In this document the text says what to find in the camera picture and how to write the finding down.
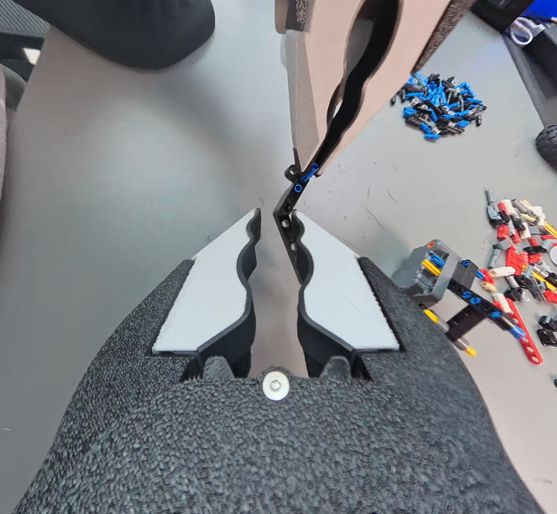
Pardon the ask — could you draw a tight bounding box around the black bent toy beam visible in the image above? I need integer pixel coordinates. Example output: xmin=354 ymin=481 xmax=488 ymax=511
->
xmin=273 ymin=164 xmax=320 ymax=285

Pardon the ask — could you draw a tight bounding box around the pile of blue black pins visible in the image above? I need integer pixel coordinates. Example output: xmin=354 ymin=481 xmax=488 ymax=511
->
xmin=390 ymin=71 xmax=488 ymax=141

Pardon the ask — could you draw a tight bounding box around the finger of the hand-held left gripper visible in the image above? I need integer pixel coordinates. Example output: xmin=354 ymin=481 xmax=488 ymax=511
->
xmin=281 ymin=0 xmax=394 ymax=172
xmin=311 ymin=0 xmax=476 ymax=177

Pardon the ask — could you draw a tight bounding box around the grey toy motor assembly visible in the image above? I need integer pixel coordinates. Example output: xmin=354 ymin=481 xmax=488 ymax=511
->
xmin=391 ymin=239 xmax=529 ymax=357

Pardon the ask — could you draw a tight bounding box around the black rubber tire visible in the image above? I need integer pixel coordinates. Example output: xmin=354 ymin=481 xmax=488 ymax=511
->
xmin=535 ymin=124 xmax=557 ymax=167

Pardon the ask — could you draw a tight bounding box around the dark case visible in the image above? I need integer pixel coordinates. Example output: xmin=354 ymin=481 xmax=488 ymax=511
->
xmin=505 ymin=22 xmax=557 ymax=127

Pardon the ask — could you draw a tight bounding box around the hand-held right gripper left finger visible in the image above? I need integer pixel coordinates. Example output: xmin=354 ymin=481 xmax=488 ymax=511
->
xmin=151 ymin=208 xmax=262 ymax=368

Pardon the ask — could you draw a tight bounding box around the black mesh chair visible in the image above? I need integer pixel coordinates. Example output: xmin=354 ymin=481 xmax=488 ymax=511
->
xmin=0 ymin=0 xmax=50 ymax=110

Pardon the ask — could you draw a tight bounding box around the pile of mixed toy parts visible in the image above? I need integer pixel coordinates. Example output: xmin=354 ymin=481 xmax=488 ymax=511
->
xmin=484 ymin=189 xmax=557 ymax=349

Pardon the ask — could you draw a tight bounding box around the black knit fabric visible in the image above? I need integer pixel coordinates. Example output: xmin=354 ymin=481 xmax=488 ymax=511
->
xmin=0 ymin=0 xmax=216 ymax=72

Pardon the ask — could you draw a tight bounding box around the red perforated toy beam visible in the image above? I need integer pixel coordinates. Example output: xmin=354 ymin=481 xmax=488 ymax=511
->
xmin=505 ymin=298 xmax=545 ymax=365

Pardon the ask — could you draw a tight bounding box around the grey desk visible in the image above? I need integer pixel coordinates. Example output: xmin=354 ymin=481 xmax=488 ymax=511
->
xmin=0 ymin=0 xmax=557 ymax=514

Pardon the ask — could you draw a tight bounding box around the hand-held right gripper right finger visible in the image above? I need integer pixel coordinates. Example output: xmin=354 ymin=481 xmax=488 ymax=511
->
xmin=292 ymin=209 xmax=400 ymax=370

